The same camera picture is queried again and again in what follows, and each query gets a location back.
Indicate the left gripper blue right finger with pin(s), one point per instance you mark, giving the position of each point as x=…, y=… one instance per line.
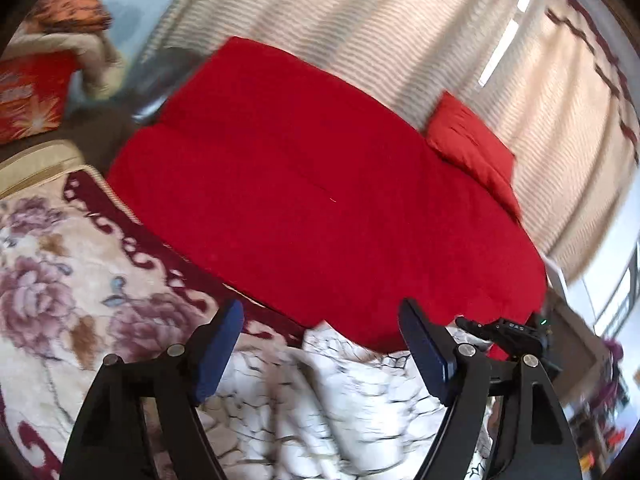
x=432, y=348

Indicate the red quilt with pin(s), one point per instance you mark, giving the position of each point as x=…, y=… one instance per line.
x=307, y=195

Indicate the floral maroon beige blanket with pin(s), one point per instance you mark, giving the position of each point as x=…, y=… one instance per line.
x=80, y=278

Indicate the red printed box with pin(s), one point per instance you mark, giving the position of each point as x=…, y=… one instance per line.
x=33, y=94

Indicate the beige dotted curtain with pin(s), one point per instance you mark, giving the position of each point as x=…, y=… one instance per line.
x=538, y=72

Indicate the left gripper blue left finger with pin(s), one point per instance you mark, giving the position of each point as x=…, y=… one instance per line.
x=209, y=349

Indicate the orange black patterned cloth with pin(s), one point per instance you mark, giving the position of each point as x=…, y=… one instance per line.
x=68, y=17

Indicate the white black-patterned coat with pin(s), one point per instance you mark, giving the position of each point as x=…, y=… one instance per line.
x=328, y=409

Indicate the red pillow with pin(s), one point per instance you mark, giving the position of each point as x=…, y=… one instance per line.
x=460, y=137

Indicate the beige jacket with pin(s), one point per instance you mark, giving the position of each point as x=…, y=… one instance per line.
x=102, y=66

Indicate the brown wooden headboard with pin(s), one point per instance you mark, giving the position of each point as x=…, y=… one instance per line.
x=580, y=353

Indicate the dark leather sofa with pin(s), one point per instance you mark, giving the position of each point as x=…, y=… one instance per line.
x=107, y=125

